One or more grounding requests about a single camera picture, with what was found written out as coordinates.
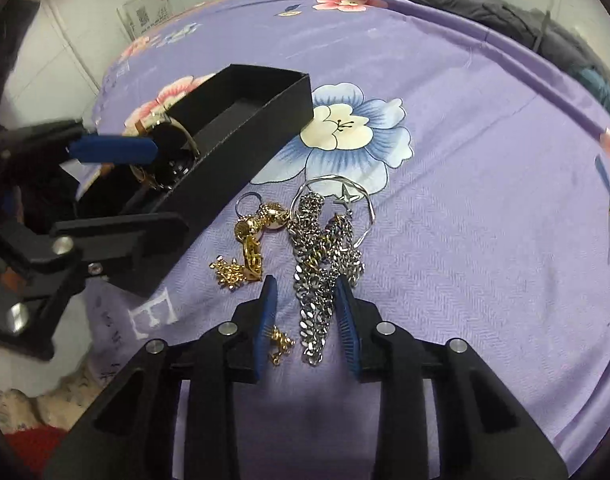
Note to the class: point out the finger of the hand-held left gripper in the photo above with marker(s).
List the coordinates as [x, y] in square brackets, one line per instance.
[130, 237]
[115, 150]

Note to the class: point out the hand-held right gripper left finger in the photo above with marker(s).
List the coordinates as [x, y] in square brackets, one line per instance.
[268, 320]

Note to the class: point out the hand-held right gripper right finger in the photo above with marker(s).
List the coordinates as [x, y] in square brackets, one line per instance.
[346, 330]

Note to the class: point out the black cardboard jewelry box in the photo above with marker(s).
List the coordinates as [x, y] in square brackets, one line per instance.
[265, 125]

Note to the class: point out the small gold earring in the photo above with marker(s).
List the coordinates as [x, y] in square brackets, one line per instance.
[280, 345]

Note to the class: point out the gold leaf brooch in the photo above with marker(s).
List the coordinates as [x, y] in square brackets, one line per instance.
[227, 272]

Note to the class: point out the silver bangle with star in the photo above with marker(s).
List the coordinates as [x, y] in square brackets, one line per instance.
[346, 195]

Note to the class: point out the white printed card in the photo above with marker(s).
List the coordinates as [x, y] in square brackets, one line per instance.
[145, 15]

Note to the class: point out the purple floral bedsheet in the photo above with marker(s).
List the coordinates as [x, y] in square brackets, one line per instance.
[460, 210]

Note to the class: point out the red cloth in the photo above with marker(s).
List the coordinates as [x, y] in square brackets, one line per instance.
[35, 450]

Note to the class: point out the dark grey clothing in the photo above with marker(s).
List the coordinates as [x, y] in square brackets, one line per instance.
[510, 20]

